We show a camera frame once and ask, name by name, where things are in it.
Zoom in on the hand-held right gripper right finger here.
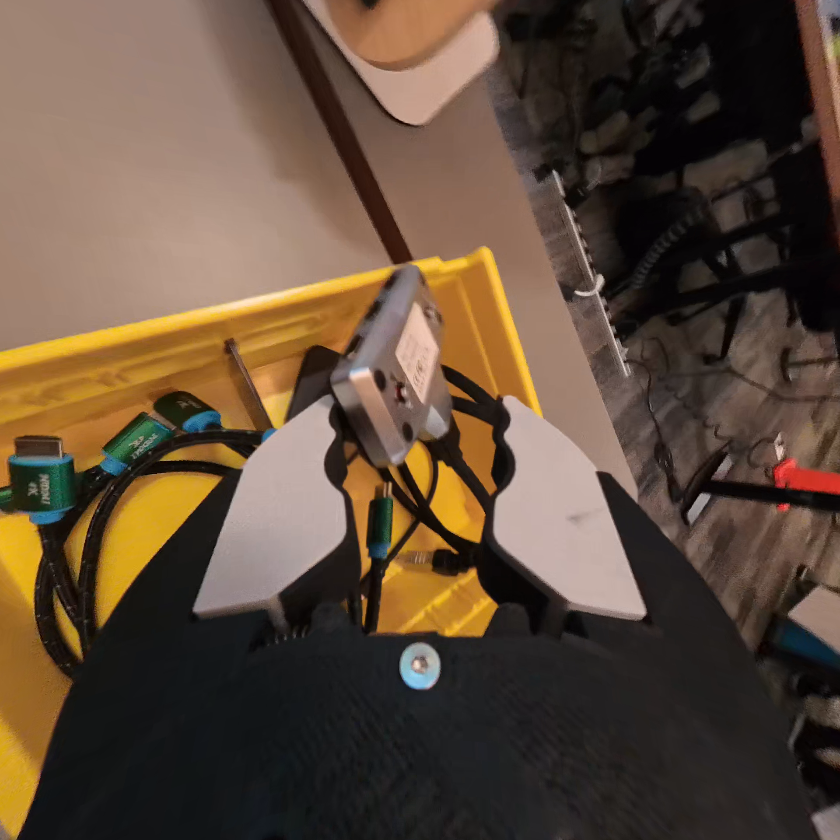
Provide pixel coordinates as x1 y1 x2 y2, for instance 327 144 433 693
478 395 648 637

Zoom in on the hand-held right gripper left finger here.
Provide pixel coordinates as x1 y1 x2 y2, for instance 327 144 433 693
192 395 363 632

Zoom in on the green plug braided HDMI cable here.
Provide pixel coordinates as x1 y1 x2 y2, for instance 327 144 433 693
153 392 277 447
0 430 263 680
98 412 178 479
361 481 398 636

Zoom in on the silver HDMI switch box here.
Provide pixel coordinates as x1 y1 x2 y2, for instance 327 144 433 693
330 264 454 468

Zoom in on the yellow plastic bin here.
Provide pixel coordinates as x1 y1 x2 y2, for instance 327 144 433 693
0 246 542 840

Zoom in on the black bin divider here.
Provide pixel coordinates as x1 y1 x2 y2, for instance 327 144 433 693
224 338 275 434

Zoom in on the black bar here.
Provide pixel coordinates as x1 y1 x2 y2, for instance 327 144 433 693
682 478 840 514

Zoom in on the red clamp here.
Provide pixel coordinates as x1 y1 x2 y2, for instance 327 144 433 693
773 458 840 511

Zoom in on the white power strip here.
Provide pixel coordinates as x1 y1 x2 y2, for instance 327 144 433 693
550 169 632 379

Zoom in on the wooden document stand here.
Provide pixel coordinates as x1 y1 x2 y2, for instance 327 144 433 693
302 0 501 127

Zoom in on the black ethernet cable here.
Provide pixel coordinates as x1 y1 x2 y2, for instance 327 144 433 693
395 549 475 578

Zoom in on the black braided cable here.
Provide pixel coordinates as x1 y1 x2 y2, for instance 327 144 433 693
354 364 503 578

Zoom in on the black coiled cable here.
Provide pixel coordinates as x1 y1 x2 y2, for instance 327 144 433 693
626 200 713 293

